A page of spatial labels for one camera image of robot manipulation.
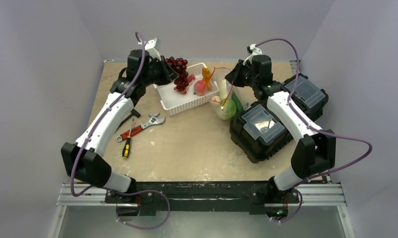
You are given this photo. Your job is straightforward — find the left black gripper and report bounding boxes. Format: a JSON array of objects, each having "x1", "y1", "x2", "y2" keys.
[{"x1": 142, "y1": 56, "x2": 178, "y2": 87}]

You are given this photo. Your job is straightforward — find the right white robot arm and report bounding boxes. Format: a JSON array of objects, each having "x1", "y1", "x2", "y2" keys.
[{"x1": 225, "y1": 55, "x2": 336, "y2": 202}]

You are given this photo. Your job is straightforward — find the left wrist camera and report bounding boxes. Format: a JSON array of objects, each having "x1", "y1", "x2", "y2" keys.
[{"x1": 145, "y1": 38, "x2": 161, "y2": 60}]

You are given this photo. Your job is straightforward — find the green cucumber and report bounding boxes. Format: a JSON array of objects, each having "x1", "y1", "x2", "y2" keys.
[{"x1": 231, "y1": 93, "x2": 244, "y2": 113}]

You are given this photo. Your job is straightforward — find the white plastic basket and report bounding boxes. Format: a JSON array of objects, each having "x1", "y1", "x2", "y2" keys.
[{"x1": 153, "y1": 62, "x2": 219, "y2": 116}]

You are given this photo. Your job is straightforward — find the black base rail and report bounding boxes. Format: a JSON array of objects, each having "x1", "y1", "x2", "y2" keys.
[{"x1": 57, "y1": 181, "x2": 347, "y2": 218}]

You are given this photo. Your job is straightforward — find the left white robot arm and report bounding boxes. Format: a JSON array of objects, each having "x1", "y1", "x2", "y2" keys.
[{"x1": 61, "y1": 50, "x2": 179, "y2": 203}]

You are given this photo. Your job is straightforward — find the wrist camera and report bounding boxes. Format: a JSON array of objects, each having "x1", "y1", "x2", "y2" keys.
[
  {"x1": 243, "y1": 44, "x2": 263, "y2": 65},
  {"x1": 145, "y1": 38, "x2": 161, "y2": 60}
]

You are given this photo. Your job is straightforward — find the green cabbage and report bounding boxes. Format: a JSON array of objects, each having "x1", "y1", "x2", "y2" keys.
[{"x1": 215, "y1": 99, "x2": 237, "y2": 120}]

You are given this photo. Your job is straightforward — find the dark red grapes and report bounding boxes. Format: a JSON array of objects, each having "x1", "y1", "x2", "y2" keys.
[{"x1": 166, "y1": 57, "x2": 196, "y2": 95}]

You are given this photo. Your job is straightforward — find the adjustable wrench red handle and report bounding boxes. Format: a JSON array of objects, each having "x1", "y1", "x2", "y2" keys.
[{"x1": 116, "y1": 113, "x2": 165, "y2": 142}]

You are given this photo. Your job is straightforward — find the clear orange zip bag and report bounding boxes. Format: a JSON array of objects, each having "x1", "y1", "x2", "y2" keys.
[{"x1": 208, "y1": 67, "x2": 244, "y2": 120}]

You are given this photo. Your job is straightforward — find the pink peach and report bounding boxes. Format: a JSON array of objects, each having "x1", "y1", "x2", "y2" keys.
[{"x1": 194, "y1": 80, "x2": 207, "y2": 96}]

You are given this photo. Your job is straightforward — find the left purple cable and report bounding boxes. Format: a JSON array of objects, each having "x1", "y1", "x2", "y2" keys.
[{"x1": 69, "y1": 31, "x2": 172, "y2": 231}]

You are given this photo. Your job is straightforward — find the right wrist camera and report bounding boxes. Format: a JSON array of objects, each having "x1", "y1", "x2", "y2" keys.
[{"x1": 243, "y1": 44, "x2": 263, "y2": 65}]

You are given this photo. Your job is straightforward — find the black plastic toolbox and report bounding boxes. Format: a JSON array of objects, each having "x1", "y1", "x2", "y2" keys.
[{"x1": 229, "y1": 74, "x2": 329, "y2": 163}]

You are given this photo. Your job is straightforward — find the white radish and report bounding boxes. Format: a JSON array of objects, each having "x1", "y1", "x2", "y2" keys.
[{"x1": 219, "y1": 79, "x2": 229, "y2": 102}]

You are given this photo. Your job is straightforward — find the yellow black screwdriver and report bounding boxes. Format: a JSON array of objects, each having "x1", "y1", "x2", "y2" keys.
[{"x1": 122, "y1": 119, "x2": 134, "y2": 159}]

